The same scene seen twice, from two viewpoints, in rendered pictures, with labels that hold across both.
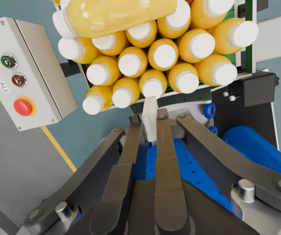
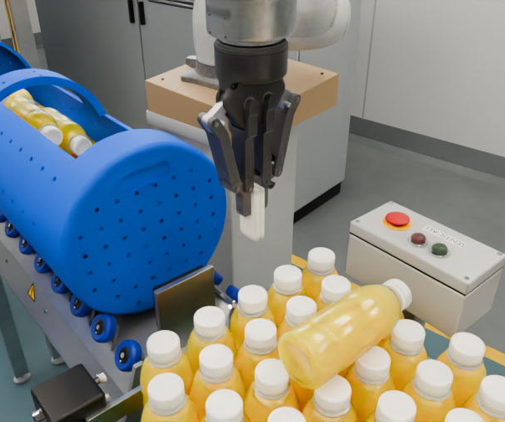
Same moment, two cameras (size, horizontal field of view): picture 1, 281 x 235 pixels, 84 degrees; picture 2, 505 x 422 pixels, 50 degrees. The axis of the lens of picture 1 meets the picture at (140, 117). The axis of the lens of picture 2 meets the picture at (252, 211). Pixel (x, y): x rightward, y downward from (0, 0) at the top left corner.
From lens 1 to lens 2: 0.51 m
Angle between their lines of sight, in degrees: 36
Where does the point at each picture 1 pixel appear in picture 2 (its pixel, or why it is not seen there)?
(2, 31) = (462, 271)
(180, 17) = (266, 368)
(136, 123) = (267, 180)
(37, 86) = (394, 242)
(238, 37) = (173, 380)
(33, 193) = (366, 197)
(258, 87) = (72, 393)
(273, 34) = not seen: outside the picture
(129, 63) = (301, 307)
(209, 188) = (129, 204)
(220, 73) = (172, 339)
